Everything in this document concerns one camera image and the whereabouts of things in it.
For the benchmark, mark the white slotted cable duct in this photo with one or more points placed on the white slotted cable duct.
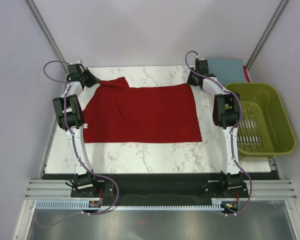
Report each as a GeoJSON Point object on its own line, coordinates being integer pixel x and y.
{"type": "Point", "coordinates": [89, 205]}

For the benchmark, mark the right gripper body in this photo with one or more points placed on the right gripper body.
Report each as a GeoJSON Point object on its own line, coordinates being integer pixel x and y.
{"type": "Point", "coordinates": [191, 79]}

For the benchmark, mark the folded blue t-shirt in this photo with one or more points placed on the folded blue t-shirt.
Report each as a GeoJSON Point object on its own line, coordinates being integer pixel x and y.
{"type": "Point", "coordinates": [227, 70]}

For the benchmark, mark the olive green plastic basket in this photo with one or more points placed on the olive green plastic basket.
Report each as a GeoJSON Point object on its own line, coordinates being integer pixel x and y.
{"type": "Point", "coordinates": [265, 130]}

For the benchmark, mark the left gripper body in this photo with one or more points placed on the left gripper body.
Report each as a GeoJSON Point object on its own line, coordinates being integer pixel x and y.
{"type": "Point", "coordinates": [89, 79]}

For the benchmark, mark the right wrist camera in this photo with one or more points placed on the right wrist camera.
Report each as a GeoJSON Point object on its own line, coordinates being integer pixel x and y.
{"type": "Point", "coordinates": [198, 58]}

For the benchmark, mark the aluminium frame post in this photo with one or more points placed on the aluminium frame post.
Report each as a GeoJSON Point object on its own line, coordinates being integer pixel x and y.
{"type": "Point", "coordinates": [35, 12]}
{"type": "Point", "coordinates": [267, 32]}

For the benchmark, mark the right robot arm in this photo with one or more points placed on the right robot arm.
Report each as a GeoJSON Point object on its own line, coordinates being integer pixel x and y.
{"type": "Point", "coordinates": [226, 116]}

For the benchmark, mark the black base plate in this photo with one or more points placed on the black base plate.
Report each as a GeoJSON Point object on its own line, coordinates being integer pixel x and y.
{"type": "Point", "coordinates": [164, 189]}

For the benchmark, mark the aluminium rail profile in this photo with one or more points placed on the aluminium rail profile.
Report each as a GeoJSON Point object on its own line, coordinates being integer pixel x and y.
{"type": "Point", "coordinates": [48, 190]}

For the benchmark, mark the right aluminium frame post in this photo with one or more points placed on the right aluminium frame post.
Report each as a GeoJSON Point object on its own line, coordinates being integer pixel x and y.
{"type": "Point", "coordinates": [267, 32]}

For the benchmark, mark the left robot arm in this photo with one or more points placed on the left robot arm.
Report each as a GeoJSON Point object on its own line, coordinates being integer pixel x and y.
{"type": "Point", "coordinates": [70, 118]}

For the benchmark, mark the red t-shirt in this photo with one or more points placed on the red t-shirt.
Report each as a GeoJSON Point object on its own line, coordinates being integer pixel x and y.
{"type": "Point", "coordinates": [119, 113]}

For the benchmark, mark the left aluminium frame post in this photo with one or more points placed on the left aluminium frame post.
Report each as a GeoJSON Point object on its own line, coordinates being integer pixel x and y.
{"type": "Point", "coordinates": [35, 12]}

